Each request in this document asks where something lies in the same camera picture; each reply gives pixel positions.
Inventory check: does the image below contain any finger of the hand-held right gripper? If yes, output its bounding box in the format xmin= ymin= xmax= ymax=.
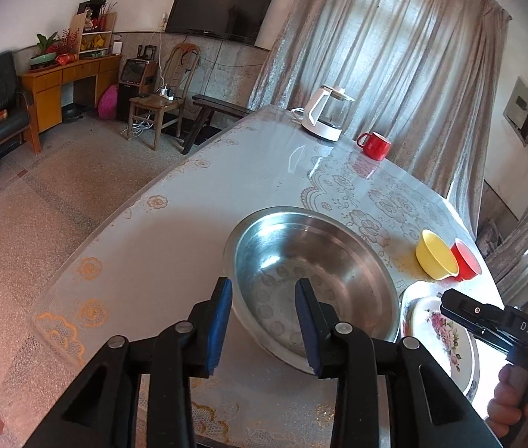
xmin=439 ymin=288 xmax=510 ymax=343

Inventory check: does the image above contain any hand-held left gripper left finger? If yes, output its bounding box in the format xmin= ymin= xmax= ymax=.
xmin=24 ymin=276 xmax=233 ymax=448

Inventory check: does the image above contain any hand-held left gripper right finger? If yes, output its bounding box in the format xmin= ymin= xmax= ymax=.
xmin=294 ymin=277 xmax=503 ymax=448

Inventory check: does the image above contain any pink floral plate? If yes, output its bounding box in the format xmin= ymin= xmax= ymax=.
xmin=401 ymin=289 xmax=479 ymax=399

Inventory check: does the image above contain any stainless steel basin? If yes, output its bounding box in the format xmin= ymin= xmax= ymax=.
xmin=223 ymin=205 xmax=402 ymax=376

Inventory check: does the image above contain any person's right hand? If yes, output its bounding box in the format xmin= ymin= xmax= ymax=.
xmin=485 ymin=361 xmax=528 ymax=439

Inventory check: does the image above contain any red bowl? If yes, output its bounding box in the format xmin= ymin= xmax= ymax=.
xmin=450 ymin=238 xmax=483 ymax=281

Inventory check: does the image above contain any yellow bowl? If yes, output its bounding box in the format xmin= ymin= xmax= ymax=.
xmin=414 ymin=228 xmax=460 ymax=281

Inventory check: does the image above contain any grey curtain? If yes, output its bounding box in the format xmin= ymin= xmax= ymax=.
xmin=248 ymin=0 xmax=512 ymax=225
xmin=479 ymin=187 xmax=528 ymax=299

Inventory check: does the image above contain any red mug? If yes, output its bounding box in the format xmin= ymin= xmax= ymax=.
xmin=356 ymin=131 xmax=392 ymax=162

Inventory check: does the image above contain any white electric glass kettle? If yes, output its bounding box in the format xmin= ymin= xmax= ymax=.
xmin=291 ymin=85 xmax=355 ymax=142

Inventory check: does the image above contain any dark wooden bench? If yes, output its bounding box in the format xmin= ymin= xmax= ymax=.
xmin=182 ymin=94 xmax=255 ymax=155

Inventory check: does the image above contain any wooden chair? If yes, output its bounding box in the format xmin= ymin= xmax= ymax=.
xmin=126 ymin=43 xmax=202 ymax=151

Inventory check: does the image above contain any pink bag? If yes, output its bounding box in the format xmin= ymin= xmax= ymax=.
xmin=97 ymin=85 xmax=119 ymax=119

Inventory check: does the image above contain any black speaker box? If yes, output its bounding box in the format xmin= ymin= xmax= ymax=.
xmin=117 ymin=58 xmax=157 ymax=122

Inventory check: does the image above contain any wooden desk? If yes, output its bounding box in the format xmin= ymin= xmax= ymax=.
xmin=18 ymin=53 xmax=122 ymax=134

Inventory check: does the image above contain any black flat television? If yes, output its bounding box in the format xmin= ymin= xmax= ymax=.
xmin=164 ymin=0 xmax=276 ymax=47

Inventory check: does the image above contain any wooden shelf with ornaments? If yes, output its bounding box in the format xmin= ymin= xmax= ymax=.
xmin=70 ymin=0 xmax=118 ymax=59

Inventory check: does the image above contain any potted green plant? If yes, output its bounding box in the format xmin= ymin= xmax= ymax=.
xmin=28 ymin=32 xmax=62 ymax=71

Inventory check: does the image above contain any grey wall electrical box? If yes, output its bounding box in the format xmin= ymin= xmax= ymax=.
xmin=502 ymin=77 xmax=528 ymax=149

